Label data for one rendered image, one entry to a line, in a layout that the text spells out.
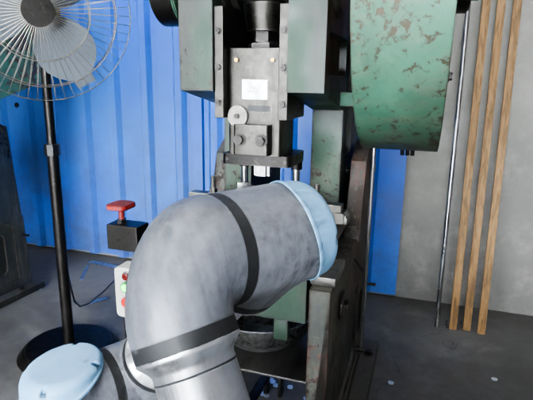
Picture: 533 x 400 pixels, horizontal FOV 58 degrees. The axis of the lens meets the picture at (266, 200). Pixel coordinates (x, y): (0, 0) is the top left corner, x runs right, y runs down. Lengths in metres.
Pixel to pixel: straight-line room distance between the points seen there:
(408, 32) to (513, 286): 1.92
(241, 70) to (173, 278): 0.97
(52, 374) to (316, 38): 0.89
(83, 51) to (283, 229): 1.45
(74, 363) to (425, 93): 0.77
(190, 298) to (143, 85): 2.48
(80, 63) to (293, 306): 1.13
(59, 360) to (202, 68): 0.81
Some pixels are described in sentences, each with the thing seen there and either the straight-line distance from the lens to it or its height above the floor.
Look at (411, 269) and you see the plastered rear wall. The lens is 2.64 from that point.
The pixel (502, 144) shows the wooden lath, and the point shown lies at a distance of 2.32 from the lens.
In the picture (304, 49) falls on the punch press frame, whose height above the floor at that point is 1.16.
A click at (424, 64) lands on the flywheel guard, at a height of 1.12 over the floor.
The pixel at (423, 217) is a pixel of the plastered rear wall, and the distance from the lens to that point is 2.55.
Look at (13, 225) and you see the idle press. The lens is 2.77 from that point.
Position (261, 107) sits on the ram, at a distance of 1.31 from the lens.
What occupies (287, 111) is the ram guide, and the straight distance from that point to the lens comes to 1.26.
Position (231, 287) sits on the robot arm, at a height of 0.91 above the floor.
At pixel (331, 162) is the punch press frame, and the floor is 0.84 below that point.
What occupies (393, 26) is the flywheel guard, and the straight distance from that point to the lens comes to 0.95.
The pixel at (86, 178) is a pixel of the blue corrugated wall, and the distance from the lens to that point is 3.15.
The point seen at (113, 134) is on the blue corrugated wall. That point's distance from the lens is 2.98.
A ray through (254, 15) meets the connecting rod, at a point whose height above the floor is 1.25.
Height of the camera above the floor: 1.08
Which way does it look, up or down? 14 degrees down
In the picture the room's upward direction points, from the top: 1 degrees clockwise
